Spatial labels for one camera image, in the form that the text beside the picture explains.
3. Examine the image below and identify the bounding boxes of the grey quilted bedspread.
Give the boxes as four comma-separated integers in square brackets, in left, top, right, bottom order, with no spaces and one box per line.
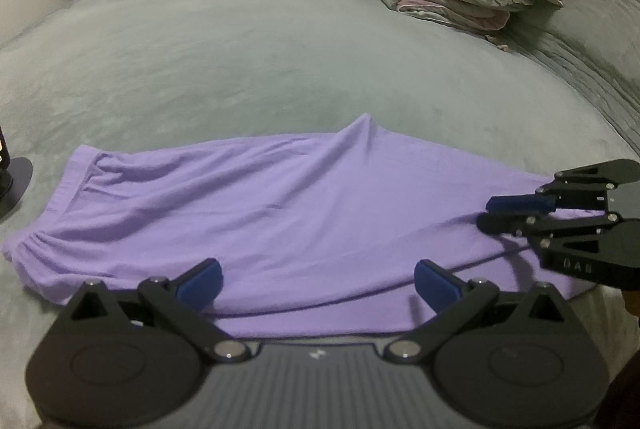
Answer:
[492,0,640,154]

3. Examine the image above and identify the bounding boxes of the purple pants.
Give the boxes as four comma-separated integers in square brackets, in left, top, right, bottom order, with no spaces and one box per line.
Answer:
[2,111,608,340]

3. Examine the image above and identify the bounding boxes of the round-based stand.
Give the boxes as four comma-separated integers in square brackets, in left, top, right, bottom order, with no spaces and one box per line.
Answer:
[0,126,35,221]

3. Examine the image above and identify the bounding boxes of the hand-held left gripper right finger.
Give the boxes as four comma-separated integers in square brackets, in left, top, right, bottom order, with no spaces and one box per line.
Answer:
[385,259,576,365]

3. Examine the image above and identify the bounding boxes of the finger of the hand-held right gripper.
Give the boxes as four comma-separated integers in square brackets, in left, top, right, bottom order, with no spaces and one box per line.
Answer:
[486,158,640,216]
[476,211,626,256]

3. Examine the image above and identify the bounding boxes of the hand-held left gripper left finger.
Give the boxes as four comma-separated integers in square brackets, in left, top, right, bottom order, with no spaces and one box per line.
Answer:
[60,258,253,365]

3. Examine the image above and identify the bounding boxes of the grey bed cover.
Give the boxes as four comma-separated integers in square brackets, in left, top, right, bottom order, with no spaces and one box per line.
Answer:
[0,0,640,429]

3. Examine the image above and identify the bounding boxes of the person's right hand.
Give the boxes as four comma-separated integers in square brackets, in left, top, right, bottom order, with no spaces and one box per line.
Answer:
[621,290,640,325]

